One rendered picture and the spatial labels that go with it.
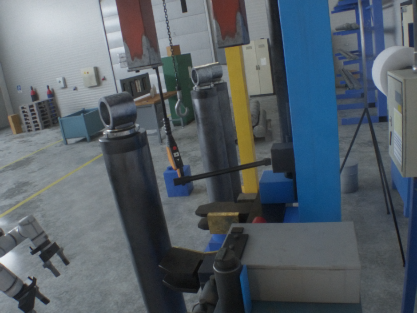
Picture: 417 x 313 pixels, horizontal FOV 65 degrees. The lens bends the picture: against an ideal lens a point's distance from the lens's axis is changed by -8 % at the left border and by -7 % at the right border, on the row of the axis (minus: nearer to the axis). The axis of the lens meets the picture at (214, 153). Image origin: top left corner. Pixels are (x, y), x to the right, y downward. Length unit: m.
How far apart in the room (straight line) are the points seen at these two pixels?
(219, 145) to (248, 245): 1.78
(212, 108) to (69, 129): 7.11
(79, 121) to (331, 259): 8.61
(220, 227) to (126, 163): 0.55
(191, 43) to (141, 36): 11.16
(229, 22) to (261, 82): 10.29
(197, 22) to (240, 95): 8.70
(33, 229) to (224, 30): 1.40
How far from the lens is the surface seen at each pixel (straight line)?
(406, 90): 1.44
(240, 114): 3.99
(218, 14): 1.30
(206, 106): 2.71
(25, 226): 2.02
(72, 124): 9.44
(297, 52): 1.21
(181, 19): 12.69
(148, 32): 1.44
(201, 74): 2.71
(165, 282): 1.46
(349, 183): 4.12
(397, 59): 1.74
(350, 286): 1.02
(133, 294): 3.02
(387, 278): 2.89
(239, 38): 1.28
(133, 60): 1.44
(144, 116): 7.48
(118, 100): 1.52
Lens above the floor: 1.77
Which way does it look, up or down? 17 degrees down
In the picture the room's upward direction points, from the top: 9 degrees counter-clockwise
